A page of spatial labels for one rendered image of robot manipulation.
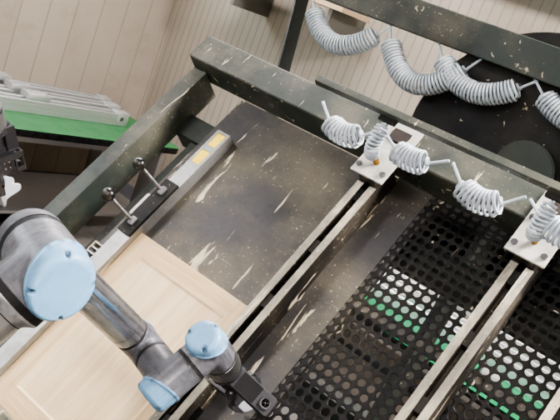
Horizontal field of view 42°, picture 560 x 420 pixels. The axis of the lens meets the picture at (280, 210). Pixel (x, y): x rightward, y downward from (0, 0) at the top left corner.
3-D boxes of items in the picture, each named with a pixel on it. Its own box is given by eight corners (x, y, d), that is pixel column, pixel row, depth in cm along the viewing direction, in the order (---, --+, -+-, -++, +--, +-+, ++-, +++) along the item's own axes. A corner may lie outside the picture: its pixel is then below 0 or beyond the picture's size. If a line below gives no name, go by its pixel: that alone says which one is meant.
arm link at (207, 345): (172, 337, 143) (206, 309, 145) (189, 360, 152) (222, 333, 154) (194, 364, 139) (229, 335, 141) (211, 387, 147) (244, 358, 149)
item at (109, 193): (127, 227, 206) (96, 193, 200) (137, 218, 207) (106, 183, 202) (132, 229, 203) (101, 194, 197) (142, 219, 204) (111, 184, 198)
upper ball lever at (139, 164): (157, 197, 210) (127, 163, 204) (167, 188, 211) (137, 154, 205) (162, 199, 207) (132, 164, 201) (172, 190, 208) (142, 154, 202)
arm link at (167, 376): (141, 387, 151) (183, 352, 153) (166, 422, 143) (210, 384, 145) (122, 367, 145) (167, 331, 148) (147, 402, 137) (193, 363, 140)
